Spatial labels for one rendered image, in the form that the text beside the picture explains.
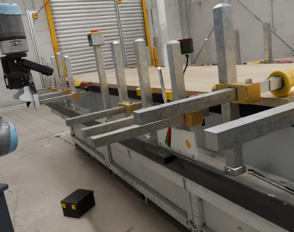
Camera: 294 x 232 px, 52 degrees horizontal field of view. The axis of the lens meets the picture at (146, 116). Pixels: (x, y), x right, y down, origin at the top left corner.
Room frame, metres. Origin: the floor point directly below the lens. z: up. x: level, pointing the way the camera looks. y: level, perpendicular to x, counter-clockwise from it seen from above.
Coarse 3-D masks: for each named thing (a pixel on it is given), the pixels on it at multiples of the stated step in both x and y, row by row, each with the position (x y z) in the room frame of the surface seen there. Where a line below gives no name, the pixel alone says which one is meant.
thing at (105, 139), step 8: (208, 112) 1.03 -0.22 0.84; (168, 120) 0.96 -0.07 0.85; (176, 120) 0.97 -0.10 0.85; (184, 120) 0.99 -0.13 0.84; (128, 128) 0.90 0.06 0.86; (136, 128) 0.91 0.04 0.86; (144, 128) 0.92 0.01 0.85; (152, 128) 0.93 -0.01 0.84; (160, 128) 0.94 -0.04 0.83; (96, 136) 0.86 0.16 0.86; (104, 136) 0.86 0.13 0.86; (112, 136) 0.87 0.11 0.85; (120, 136) 0.88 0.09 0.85; (128, 136) 0.89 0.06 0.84; (136, 136) 0.90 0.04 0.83; (96, 144) 0.84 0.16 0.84; (104, 144) 0.86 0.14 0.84
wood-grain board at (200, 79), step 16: (256, 64) 1.89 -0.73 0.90; (272, 64) 1.76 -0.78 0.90; (288, 64) 1.64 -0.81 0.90; (80, 80) 2.78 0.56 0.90; (96, 80) 2.50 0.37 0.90; (112, 80) 2.28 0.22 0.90; (128, 80) 2.09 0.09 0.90; (192, 80) 1.56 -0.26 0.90; (208, 80) 1.47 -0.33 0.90; (240, 80) 1.32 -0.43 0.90; (256, 80) 1.25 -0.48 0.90; (272, 96) 0.88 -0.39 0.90
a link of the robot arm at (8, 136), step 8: (0, 120) 1.35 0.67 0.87; (0, 128) 1.31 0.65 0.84; (8, 128) 1.33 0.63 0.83; (0, 136) 1.29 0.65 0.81; (8, 136) 1.31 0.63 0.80; (16, 136) 1.34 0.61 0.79; (0, 144) 1.28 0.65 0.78; (8, 144) 1.30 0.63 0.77; (16, 144) 1.33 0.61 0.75; (0, 152) 1.28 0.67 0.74; (8, 152) 1.32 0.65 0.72
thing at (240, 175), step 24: (96, 120) 1.85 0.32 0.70; (144, 144) 1.26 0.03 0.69; (168, 168) 1.10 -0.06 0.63; (192, 168) 0.95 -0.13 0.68; (216, 168) 0.87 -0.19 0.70; (240, 168) 0.81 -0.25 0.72; (216, 192) 0.85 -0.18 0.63; (240, 192) 0.76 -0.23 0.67; (264, 192) 0.69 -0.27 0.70; (288, 192) 0.67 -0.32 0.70; (264, 216) 0.69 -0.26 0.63; (288, 216) 0.62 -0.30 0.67
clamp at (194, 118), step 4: (192, 112) 0.96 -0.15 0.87; (196, 112) 0.97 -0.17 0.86; (200, 112) 0.98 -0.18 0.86; (184, 116) 0.99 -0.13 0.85; (188, 116) 0.97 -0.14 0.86; (192, 116) 0.96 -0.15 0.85; (196, 116) 0.97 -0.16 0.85; (200, 116) 0.98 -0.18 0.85; (188, 120) 0.97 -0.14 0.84; (192, 120) 0.96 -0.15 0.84; (196, 120) 0.97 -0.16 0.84; (200, 120) 0.98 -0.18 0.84; (184, 124) 0.99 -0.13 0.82; (188, 124) 0.97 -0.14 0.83; (192, 124) 0.96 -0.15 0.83; (196, 124) 0.97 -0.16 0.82
